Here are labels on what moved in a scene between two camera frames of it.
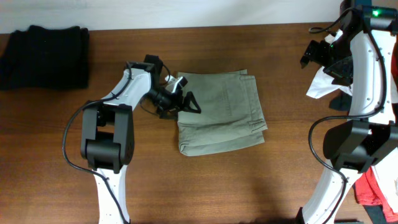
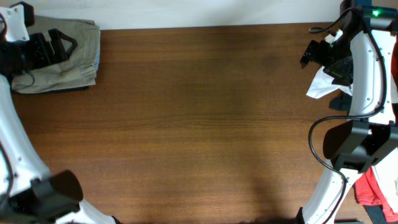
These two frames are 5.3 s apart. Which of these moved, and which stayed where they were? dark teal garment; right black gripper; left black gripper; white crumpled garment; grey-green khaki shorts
Moved: left black gripper; grey-green khaki shorts
Stayed: white crumpled garment; dark teal garment; right black gripper
